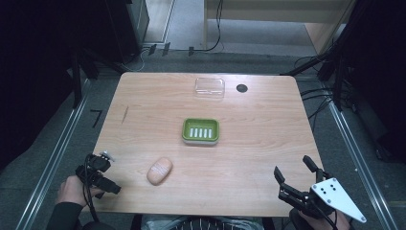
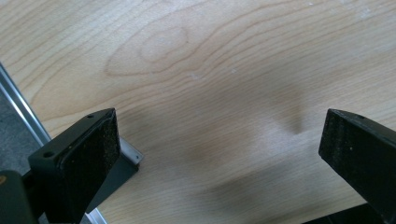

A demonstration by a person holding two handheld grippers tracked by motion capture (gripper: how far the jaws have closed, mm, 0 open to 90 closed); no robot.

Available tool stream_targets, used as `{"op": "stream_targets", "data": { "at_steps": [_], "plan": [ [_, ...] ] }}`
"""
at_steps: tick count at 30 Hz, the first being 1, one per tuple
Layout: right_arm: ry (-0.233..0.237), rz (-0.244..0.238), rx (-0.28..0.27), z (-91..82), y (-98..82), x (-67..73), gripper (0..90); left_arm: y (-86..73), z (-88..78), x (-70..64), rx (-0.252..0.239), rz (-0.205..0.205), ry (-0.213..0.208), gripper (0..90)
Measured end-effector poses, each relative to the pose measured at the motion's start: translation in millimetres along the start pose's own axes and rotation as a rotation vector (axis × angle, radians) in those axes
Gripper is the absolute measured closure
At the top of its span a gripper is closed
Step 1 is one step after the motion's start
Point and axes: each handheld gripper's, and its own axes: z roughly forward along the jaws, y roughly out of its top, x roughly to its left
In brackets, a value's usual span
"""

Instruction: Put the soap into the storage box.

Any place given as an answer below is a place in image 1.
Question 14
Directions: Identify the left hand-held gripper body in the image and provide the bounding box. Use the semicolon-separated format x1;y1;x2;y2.
75;150;115;190

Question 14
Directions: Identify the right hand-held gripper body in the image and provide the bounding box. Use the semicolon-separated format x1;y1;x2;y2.
277;173;368;224

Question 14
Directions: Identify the peach soap bar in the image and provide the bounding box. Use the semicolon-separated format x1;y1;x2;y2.
146;156;174;186

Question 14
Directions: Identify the green soap dish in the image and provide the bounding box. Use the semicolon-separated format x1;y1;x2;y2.
181;117;221;147

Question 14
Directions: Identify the person's right hand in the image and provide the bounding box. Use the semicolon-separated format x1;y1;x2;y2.
298;209;352;230

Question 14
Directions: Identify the person's left hand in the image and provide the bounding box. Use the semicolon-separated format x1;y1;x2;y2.
56;174;105;208

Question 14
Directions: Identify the black metal stand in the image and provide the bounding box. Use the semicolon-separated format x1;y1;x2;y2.
280;18;355;111
70;51;100;109

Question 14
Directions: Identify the black curtain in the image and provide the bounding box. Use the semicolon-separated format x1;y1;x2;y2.
0;0;111;171
338;0;406;164

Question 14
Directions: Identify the clear plastic lid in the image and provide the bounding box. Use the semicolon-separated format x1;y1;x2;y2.
194;77;226;99

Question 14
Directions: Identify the black cabinet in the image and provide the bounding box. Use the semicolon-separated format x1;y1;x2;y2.
103;0;150;64

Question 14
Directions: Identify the light wooden desk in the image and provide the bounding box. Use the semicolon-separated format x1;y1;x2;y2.
203;0;357;56

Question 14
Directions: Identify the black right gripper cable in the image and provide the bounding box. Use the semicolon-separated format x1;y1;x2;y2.
310;199;339;230

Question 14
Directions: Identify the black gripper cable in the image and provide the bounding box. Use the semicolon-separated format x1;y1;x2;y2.
310;199;339;230
81;155;102;223

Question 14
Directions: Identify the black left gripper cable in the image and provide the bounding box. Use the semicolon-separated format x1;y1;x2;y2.
81;155;102;223

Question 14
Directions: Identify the aluminium floor rail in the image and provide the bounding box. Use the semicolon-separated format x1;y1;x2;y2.
327;101;400;230
14;79;93;230

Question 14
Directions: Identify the bundle of black cables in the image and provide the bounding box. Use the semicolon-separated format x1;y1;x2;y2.
299;85;355;132

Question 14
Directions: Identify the black hanging cable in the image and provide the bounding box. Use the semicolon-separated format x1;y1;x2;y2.
191;0;225;54

